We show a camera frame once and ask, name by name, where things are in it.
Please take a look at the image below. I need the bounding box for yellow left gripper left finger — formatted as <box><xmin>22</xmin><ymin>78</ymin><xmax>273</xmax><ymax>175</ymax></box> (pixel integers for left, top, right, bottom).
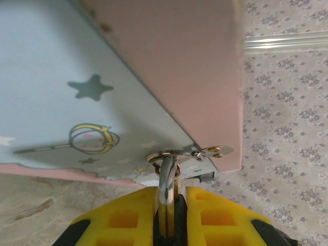
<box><xmin>57</xmin><ymin>186</ymin><xmax>158</xmax><ymax>246</ymax></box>

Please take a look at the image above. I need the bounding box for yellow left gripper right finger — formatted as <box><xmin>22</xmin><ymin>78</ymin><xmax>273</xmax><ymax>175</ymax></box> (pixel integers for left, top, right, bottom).
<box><xmin>186</xmin><ymin>186</ymin><xmax>293</xmax><ymax>246</ymax></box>

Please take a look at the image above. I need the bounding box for pastel cartoon tin box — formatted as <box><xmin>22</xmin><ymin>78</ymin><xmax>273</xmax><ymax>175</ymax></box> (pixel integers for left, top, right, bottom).
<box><xmin>0</xmin><ymin>0</ymin><xmax>244</xmax><ymax>186</ymax></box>

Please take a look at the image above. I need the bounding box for silver metal hasp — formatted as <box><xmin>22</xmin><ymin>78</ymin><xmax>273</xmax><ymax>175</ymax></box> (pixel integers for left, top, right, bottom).
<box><xmin>145</xmin><ymin>145</ymin><xmax>235</xmax><ymax>177</ymax></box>

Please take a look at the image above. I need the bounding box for aluminium frame post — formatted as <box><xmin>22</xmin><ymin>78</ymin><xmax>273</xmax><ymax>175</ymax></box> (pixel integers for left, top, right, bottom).
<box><xmin>242</xmin><ymin>35</ymin><xmax>328</xmax><ymax>54</ymax></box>

